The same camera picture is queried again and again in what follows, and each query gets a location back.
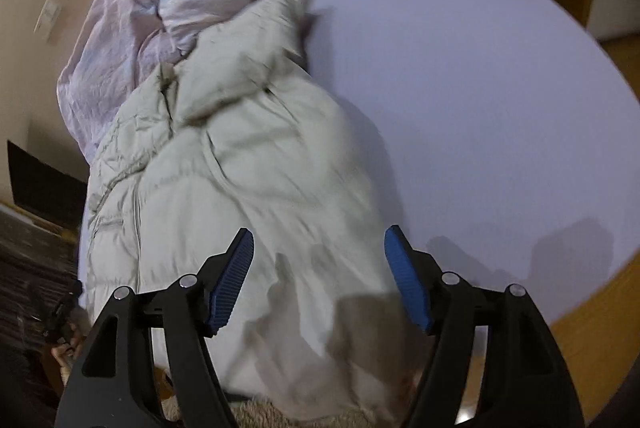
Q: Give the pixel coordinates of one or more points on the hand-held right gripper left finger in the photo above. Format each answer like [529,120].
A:
[231,288]

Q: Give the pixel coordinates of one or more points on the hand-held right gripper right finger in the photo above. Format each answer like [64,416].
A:
[407,283]

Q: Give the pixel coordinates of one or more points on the pale green puffer jacket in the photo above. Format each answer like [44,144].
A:
[250,158]

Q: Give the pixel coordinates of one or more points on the beige fluffy rug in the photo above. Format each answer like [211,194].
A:
[260,414]

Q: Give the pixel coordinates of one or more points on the bed with white sheet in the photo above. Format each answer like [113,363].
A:
[475,108]

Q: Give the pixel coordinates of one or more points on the white wall switch plate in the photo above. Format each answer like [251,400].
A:
[48,18]

